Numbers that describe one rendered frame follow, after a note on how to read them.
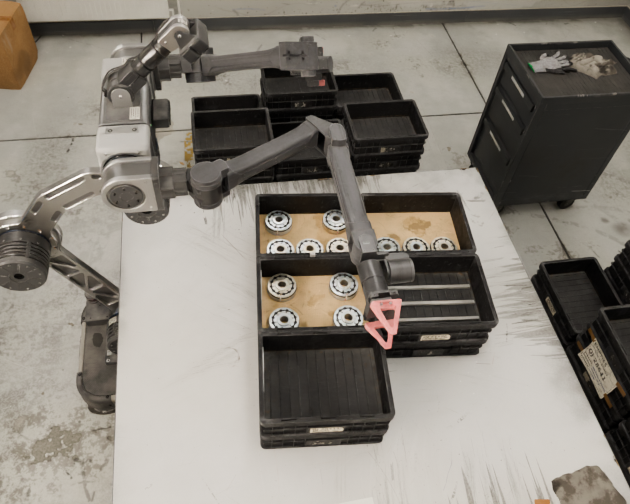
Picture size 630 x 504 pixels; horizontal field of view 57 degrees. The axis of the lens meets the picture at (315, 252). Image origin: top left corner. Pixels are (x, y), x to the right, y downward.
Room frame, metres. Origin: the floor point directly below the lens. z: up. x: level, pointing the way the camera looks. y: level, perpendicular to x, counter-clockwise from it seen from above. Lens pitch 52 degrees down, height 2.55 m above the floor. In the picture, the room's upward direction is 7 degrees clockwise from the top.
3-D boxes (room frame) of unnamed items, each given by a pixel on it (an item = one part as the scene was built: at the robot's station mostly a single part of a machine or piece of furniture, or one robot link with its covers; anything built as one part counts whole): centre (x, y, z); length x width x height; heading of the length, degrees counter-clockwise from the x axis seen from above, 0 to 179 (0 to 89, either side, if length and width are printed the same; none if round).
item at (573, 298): (1.63, -1.28, 0.26); 0.40 x 0.30 x 0.23; 15
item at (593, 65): (2.72, -1.32, 0.88); 0.29 x 0.22 x 0.03; 105
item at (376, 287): (0.74, -0.15, 1.45); 0.07 x 0.07 x 0.10; 16
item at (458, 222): (1.45, -0.36, 0.87); 0.40 x 0.30 x 0.11; 100
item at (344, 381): (0.79, -0.07, 0.87); 0.40 x 0.30 x 0.11; 100
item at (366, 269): (0.80, -0.14, 1.45); 0.07 x 0.07 x 0.06; 16
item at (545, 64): (2.69, -1.09, 0.88); 0.25 x 0.19 x 0.03; 105
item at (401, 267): (0.84, -0.17, 1.45); 0.12 x 0.11 x 0.09; 16
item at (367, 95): (2.83, -0.19, 0.31); 0.40 x 0.30 x 0.34; 105
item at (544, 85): (2.65, -1.22, 0.45); 0.60 x 0.45 x 0.90; 105
